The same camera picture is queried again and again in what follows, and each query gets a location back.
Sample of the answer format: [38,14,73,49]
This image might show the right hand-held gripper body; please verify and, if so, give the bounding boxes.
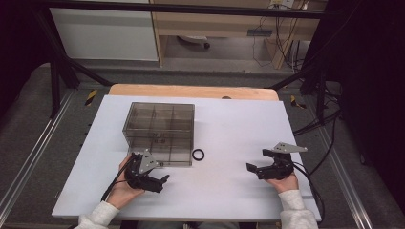
[256,141,309,180]

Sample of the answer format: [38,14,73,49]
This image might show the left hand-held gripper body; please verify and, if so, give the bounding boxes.
[124,148,165,194]

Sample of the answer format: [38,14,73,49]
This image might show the smoky transparent drawer box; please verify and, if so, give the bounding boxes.
[122,101,196,168]

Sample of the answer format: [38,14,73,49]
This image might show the person's right hand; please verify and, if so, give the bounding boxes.
[266,173,299,195]

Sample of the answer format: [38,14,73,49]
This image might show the person's left hand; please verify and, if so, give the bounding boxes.
[106,155,146,210]

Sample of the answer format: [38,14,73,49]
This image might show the white board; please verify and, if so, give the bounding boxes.
[51,94,322,222]

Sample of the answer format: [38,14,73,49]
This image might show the yellow black tape strip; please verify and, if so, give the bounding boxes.
[84,89,98,107]
[289,94,308,110]

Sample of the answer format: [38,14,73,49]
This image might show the wooden table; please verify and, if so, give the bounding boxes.
[108,83,280,102]

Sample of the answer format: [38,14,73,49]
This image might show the black curtain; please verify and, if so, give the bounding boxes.
[324,0,405,204]

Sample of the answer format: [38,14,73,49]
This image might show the office chair base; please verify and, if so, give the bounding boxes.
[176,34,211,50]

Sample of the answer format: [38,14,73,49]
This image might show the light wooden desk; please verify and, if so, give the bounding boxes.
[149,0,329,71]

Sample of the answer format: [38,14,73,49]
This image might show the white cabinet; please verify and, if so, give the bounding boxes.
[49,0,160,62]

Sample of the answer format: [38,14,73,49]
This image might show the left hand-held gripper black cable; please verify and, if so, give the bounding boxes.
[100,158,135,202]

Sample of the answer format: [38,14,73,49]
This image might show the hand-held gripper black cable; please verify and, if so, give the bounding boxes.
[292,161,326,220]
[100,158,135,202]

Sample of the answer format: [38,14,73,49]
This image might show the right hand-held gripper black cable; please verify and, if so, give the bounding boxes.
[292,161,326,220]

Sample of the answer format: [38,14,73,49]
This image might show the black floor cables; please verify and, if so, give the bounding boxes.
[292,92,343,176]

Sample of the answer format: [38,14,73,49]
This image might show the aluminium floor rail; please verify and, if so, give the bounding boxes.
[318,127,373,229]
[0,90,75,211]

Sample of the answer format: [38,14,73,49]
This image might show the black metal frame leg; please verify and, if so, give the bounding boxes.
[268,60,329,125]
[32,6,114,119]

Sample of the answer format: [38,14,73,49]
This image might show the hanging desk cables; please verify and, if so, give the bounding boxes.
[252,15,307,73]

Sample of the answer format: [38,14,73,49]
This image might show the black metal frame bar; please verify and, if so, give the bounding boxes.
[41,0,329,20]

